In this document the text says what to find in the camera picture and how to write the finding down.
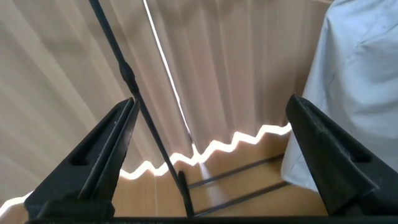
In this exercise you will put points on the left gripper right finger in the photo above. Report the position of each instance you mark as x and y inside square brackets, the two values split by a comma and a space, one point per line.
[348, 174]

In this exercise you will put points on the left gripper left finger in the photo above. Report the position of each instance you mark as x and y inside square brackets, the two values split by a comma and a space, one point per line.
[84, 180]

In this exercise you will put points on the pale grey shorts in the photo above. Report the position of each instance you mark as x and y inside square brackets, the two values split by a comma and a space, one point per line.
[357, 77]

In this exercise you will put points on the black clothes rack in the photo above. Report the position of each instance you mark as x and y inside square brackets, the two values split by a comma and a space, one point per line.
[127, 74]

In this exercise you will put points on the beige curtain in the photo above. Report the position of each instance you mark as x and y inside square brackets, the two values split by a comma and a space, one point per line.
[62, 93]

